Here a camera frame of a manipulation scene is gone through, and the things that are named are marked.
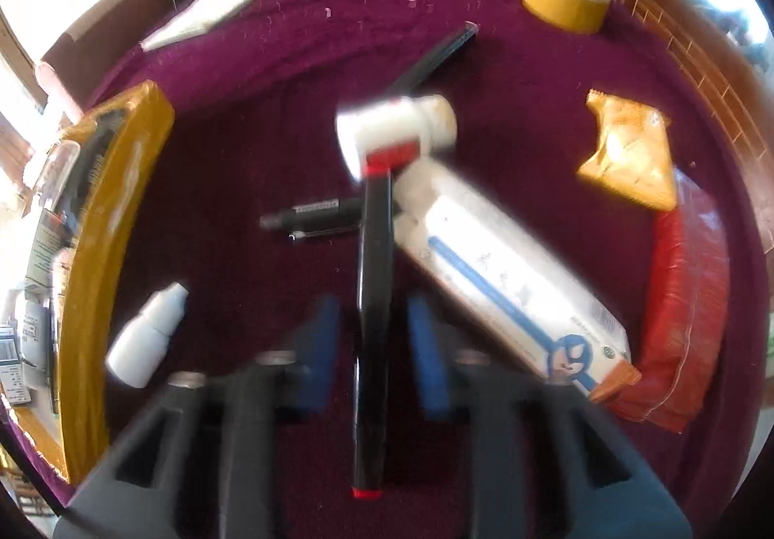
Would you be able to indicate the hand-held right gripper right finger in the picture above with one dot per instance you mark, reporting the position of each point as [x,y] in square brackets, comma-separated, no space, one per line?
[426,357]

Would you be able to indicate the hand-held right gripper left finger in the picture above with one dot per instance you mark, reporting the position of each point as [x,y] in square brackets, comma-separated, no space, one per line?
[323,351]

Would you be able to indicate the black marker with red ends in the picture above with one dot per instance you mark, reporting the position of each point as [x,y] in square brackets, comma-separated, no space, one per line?
[375,273]

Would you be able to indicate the yellow box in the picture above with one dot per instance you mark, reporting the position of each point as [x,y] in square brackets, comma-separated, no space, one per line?
[139,152]

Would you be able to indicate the white box with blue print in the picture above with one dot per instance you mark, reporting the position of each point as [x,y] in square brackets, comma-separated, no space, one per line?
[496,261]

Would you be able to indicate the black pen with white label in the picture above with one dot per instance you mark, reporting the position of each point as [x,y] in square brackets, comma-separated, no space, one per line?
[314,209]

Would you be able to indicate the small white dropper bottle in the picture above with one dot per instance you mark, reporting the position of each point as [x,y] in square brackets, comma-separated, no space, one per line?
[145,339]

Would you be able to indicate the white pill bottle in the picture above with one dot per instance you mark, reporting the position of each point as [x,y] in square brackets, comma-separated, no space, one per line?
[393,121]

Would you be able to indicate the maroon tablecloth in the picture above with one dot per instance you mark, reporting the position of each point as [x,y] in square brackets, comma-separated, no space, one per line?
[242,121]

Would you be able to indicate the red packet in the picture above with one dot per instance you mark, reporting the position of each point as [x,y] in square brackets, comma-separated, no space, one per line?
[689,303]

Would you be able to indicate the orange snack packet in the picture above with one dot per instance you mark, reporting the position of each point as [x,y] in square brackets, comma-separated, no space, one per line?
[635,152]

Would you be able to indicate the dark printed packet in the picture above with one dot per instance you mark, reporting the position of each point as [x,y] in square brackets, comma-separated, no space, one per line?
[97,164]

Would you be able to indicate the blue and black pen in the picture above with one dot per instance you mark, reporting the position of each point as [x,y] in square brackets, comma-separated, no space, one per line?
[441,52]

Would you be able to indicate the brown armchair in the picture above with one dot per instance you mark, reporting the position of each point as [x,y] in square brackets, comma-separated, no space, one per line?
[121,13]

